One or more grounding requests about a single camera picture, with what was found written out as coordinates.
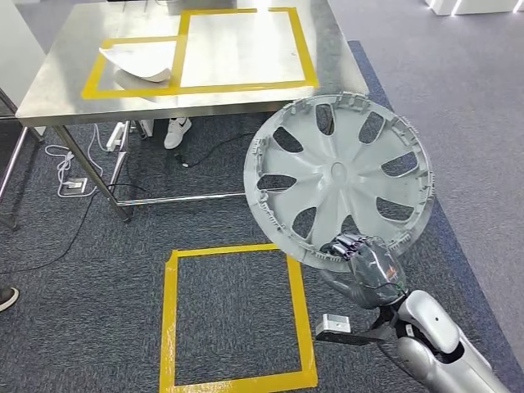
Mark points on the steel side table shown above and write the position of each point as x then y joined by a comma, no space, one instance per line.
13,165

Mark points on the floor socket box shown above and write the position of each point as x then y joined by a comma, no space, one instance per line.
73,187

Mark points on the white cabinet panel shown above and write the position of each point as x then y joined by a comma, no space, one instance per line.
20,54

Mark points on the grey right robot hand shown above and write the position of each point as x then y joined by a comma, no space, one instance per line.
377,276

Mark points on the stainless steel workbench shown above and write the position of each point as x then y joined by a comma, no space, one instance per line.
61,70

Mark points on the yellow tape square outline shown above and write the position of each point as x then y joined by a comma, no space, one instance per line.
167,325

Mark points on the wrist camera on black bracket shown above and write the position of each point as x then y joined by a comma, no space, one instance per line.
334,324

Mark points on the white lit platform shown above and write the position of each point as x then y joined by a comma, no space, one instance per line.
440,6
487,5

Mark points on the white power strip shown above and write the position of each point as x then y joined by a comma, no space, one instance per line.
115,138

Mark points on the white curved sheet part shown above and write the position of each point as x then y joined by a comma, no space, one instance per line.
143,62

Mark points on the silver plastic wheel hubcap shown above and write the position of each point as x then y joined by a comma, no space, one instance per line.
337,173

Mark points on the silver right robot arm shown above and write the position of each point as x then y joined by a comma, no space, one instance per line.
429,320

